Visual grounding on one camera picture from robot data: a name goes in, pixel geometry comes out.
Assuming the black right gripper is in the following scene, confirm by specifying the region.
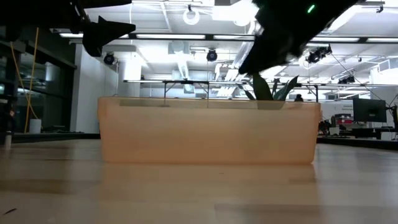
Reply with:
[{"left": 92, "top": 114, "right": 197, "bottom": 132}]
[{"left": 238, "top": 0, "right": 358, "bottom": 76}]

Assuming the yellow extension cable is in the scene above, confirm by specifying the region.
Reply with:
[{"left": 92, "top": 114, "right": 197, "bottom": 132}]
[{"left": 10, "top": 27, "right": 40, "bottom": 125}]

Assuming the white ring light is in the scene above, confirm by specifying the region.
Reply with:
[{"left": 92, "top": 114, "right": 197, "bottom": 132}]
[{"left": 182, "top": 7, "right": 201, "bottom": 26}]

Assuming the green succulent plant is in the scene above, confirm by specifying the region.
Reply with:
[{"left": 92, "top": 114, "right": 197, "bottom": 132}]
[{"left": 241, "top": 73, "right": 300, "bottom": 102}]

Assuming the black aluminium table frame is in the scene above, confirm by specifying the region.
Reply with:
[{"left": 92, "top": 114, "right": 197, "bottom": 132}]
[{"left": 0, "top": 132, "right": 398, "bottom": 152}]

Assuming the long ceiling light strip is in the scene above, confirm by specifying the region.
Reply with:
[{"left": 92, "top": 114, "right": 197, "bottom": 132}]
[
  {"left": 310, "top": 36, "right": 361, "bottom": 43},
  {"left": 136, "top": 33, "right": 206, "bottom": 40},
  {"left": 366, "top": 37, "right": 398, "bottom": 44}
]

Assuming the cluttered office desk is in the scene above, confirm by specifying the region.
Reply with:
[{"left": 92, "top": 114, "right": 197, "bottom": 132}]
[{"left": 318, "top": 123, "right": 398, "bottom": 141}]

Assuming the black-framed long table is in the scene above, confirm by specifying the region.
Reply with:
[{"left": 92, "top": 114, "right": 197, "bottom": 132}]
[{"left": 161, "top": 79, "right": 320, "bottom": 103}]

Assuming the translucent orange plastic bin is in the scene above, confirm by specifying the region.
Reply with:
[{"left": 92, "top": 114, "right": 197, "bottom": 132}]
[{"left": 97, "top": 95, "right": 322, "bottom": 166}]

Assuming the white bucket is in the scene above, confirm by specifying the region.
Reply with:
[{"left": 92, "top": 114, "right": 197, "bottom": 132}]
[{"left": 29, "top": 118, "right": 42, "bottom": 135}]

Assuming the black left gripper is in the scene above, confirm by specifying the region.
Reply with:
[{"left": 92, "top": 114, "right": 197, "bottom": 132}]
[{"left": 37, "top": 0, "right": 137, "bottom": 58}]

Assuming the black computer monitor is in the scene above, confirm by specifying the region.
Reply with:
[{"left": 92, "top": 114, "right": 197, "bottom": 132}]
[{"left": 352, "top": 98, "right": 388, "bottom": 123}]

